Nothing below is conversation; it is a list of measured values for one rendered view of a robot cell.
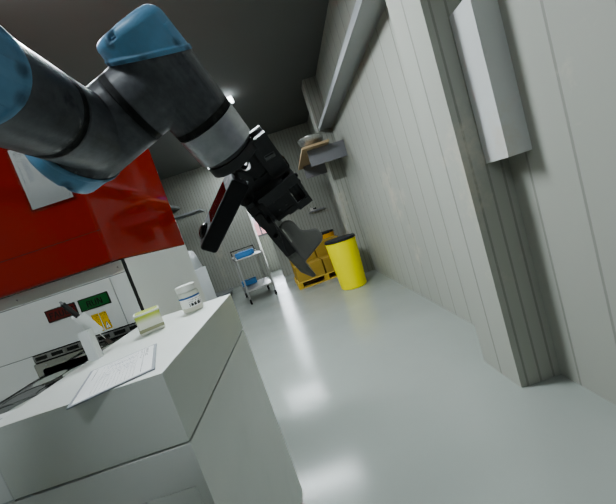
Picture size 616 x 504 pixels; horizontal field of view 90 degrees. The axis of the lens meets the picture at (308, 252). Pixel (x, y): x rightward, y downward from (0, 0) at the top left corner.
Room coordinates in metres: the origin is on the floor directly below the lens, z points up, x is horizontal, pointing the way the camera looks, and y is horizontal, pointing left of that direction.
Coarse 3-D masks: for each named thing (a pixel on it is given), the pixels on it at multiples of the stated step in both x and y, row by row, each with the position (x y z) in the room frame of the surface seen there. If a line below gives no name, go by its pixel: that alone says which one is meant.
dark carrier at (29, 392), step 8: (72, 368) 1.10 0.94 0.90; (64, 376) 1.02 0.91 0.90; (32, 384) 1.06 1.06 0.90; (48, 384) 0.99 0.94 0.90; (24, 392) 0.99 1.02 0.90; (32, 392) 0.96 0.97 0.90; (40, 392) 0.93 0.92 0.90; (8, 400) 0.96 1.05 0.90; (16, 400) 0.93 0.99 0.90; (24, 400) 0.90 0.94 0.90; (0, 408) 0.90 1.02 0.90; (8, 408) 0.87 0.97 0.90
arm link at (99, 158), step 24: (96, 96) 0.30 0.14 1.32; (120, 96) 0.31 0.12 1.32; (96, 120) 0.29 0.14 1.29; (120, 120) 0.32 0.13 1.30; (144, 120) 0.33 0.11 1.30; (96, 144) 0.29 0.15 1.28; (120, 144) 0.33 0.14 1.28; (144, 144) 0.35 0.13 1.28; (48, 168) 0.31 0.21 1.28; (72, 168) 0.32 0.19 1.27; (96, 168) 0.33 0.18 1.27; (120, 168) 0.35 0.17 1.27
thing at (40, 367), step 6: (120, 336) 1.17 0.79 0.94; (102, 342) 1.17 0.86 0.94; (114, 342) 1.17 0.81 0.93; (102, 348) 1.17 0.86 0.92; (66, 354) 1.17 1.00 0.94; (72, 354) 1.16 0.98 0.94; (78, 354) 1.17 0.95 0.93; (84, 354) 1.17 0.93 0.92; (48, 360) 1.17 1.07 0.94; (54, 360) 1.16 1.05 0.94; (60, 360) 1.16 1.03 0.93; (66, 360) 1.16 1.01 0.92; (36, 366) 1.16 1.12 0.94; (42, 366) 1.16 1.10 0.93; (48, 366) 1.16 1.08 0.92; (42, 372) 1.16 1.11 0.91
